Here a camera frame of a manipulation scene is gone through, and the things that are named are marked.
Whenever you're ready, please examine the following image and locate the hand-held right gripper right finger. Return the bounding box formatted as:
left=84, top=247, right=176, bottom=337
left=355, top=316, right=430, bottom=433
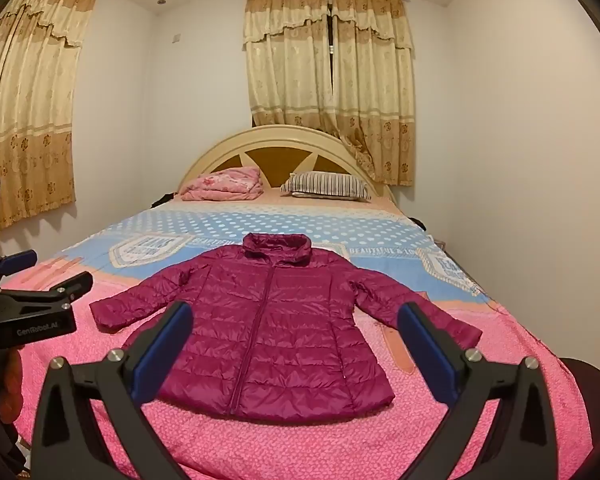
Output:
left=397, top=302, right=561, bottom=480

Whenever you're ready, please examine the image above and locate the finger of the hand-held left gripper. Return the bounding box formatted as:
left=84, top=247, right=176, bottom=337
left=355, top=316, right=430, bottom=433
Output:
left=0, top=271, right=94, bottom=317
left=0, top=249, right=37, bottom=281

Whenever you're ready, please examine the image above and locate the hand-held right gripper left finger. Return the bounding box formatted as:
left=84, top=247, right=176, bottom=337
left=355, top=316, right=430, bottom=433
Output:
left=30, top=301, right=195, bottom=480

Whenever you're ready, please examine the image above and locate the magenta puffer jacket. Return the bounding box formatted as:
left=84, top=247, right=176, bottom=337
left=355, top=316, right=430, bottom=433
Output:
left=89, top=232, right=483, bottom=423

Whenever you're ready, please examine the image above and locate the pink and blue printed blanket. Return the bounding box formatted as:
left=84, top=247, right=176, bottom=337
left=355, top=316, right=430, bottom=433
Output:
left=0, top=194, right=594, bottom=480

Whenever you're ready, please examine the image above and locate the wide beige patterned curtain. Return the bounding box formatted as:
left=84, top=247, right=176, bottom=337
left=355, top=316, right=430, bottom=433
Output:
left=0, top=0, right=98, bottom=238

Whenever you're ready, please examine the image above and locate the dark red round object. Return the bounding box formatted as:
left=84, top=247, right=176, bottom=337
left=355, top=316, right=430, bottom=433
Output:
left=561, top=357, right=600, bottom=463

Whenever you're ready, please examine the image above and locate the pink folded quilt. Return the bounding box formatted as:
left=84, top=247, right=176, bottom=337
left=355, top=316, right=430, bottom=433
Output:
left=179, top=166, right=266, bottom=203

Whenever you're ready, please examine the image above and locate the striped pillow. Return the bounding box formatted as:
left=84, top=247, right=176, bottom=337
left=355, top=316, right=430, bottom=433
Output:
left=280, top=171, right=373, bottom=202

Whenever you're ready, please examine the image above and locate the cream wooden bed headboard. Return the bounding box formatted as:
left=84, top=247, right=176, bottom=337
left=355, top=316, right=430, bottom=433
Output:
left=179, top=125, right=397, bottom=205

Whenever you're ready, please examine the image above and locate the beige patterned curtain panel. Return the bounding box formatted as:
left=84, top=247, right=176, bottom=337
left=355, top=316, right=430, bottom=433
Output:
left=243, top=0, right=338, bottom=129
left=330, top=0, right=417, bottom=187

